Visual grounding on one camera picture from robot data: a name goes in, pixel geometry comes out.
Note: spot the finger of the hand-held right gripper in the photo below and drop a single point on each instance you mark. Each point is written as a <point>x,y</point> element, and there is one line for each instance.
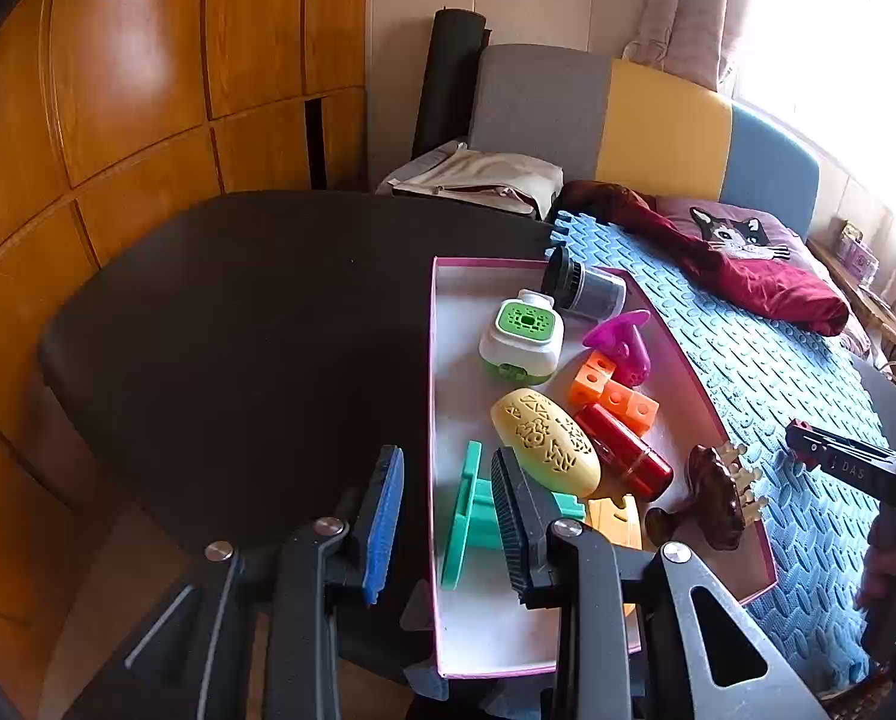
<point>838,457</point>

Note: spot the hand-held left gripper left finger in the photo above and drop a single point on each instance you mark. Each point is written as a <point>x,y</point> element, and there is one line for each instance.
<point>384,532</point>

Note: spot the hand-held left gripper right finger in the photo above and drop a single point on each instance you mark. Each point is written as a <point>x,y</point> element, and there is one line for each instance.
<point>512,532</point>

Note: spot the teal plastic stand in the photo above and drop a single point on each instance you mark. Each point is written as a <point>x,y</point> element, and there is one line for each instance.
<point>470,517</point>

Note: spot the yellow perforated oval case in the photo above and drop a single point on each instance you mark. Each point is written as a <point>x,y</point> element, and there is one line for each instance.
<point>545,439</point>

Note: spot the orange toy track piece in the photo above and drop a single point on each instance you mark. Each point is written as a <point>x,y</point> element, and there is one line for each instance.
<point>613,521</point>

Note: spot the pink cardboard box tray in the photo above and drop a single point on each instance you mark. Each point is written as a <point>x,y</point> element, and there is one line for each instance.
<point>478,630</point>

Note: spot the brown hair claw clip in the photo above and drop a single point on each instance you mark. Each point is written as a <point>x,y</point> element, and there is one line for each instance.
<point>710,495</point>

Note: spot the red cylinder case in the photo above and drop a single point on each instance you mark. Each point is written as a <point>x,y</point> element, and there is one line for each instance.
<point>628,454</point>

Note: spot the orange cube blocks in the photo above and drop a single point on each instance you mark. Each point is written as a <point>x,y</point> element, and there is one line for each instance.
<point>613,390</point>

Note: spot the white container green top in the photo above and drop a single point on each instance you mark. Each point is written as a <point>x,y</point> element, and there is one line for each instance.
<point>519,337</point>

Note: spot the magenta plastic funnel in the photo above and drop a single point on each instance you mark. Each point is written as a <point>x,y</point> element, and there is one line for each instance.
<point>624,349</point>

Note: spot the black lid jar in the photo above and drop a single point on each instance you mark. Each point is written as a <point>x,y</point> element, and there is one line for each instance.
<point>594,292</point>

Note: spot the blue foam puzzle mat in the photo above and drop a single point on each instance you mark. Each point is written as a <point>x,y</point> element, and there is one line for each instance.
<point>755,390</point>

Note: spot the wooden nightstand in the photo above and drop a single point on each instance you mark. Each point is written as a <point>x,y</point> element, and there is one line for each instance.
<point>860,300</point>

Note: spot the pink bedsheet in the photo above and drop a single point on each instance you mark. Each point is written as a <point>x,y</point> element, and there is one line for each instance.
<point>823,270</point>

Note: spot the patterned small box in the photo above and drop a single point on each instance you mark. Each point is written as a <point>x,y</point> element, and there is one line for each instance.
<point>859,251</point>

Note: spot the dark red blanket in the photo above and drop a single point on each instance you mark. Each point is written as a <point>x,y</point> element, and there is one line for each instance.
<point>778,292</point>

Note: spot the cat print pillow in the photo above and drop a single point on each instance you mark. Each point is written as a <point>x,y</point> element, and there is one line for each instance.
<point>740,236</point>

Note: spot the beige canvas bag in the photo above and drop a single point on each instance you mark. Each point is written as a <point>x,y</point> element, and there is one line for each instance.
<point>493,172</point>

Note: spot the bright window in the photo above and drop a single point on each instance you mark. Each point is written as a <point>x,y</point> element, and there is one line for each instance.
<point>830,52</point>

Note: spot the tricolour bed headboard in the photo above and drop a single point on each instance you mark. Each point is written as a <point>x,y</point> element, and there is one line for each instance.
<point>658,127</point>

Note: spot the black rolled mat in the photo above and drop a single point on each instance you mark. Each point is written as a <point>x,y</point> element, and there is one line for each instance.
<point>448,82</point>

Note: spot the wooden wardrobe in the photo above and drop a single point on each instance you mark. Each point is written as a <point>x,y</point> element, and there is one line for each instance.
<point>118,75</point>

